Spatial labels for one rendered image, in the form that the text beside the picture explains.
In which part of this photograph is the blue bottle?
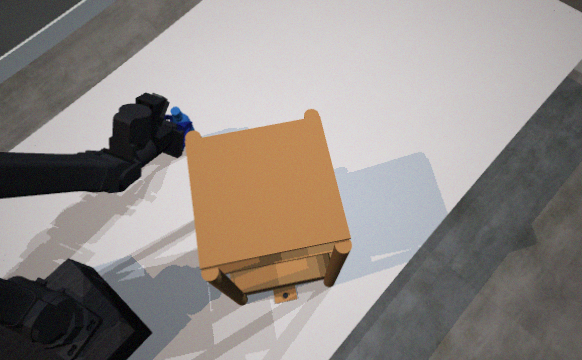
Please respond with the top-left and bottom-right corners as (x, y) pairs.
(171, 107), (195, 131)

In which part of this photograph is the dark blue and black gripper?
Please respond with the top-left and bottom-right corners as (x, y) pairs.
(149, 115), (192, 158)

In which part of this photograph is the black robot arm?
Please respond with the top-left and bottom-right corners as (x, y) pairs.
(0, 93), (173, 360)

